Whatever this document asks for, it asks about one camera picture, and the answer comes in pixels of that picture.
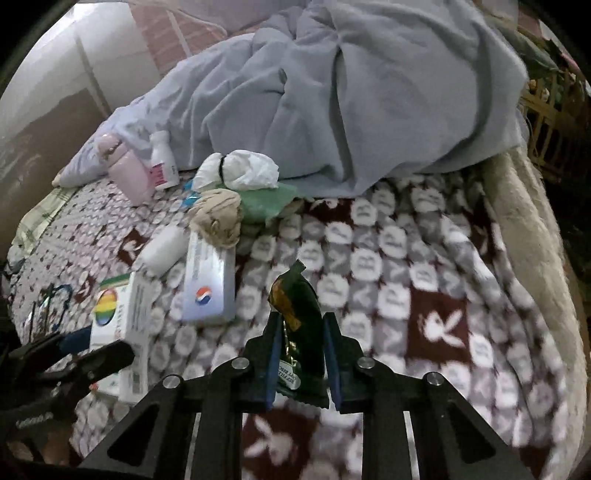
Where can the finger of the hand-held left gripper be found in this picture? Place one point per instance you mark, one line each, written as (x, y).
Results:
(106, 357)
(76, 338)

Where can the pink striped cloth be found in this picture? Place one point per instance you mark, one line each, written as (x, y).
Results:
(166, 32)

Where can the wooden crib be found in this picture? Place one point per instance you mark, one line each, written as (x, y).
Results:
(545, 120)

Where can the green striped sheet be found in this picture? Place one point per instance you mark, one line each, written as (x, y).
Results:
(41, 212)

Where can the printed fleece blanket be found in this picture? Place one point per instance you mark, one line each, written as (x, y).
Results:
(392, 277)

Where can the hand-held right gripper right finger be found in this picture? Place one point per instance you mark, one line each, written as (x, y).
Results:
(333, 360)

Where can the beige fleece blanket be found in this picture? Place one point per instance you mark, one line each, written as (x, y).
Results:
(531, 240)

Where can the white rainbow-print box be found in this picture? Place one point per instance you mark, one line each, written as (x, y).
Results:
(124, 314)

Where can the green cloth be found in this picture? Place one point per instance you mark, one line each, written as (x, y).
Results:
(263, 203)

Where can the dark green snack packet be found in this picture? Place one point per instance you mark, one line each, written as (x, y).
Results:
(300, 304)

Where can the blue white flat box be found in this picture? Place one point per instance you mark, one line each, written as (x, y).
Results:
(207, 286)

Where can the white tied plastic bag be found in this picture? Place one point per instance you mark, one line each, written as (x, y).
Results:
(249, 170)

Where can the light blue duvet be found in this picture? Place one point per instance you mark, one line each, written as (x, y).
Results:
(369, 92)

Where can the beige stocking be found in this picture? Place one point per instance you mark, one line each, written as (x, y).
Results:
(217, 217)

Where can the white red-label pill bottle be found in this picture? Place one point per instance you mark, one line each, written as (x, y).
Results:
(161, 152)

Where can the pink bottle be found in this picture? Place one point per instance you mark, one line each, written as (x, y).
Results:
(131, 177)

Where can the small plain white bottle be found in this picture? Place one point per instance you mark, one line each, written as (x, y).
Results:
(161, 249)

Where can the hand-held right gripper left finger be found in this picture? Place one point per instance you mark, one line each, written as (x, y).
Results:
(272, 360)

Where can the blue wrapper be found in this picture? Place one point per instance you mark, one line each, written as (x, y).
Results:
(191, 198)

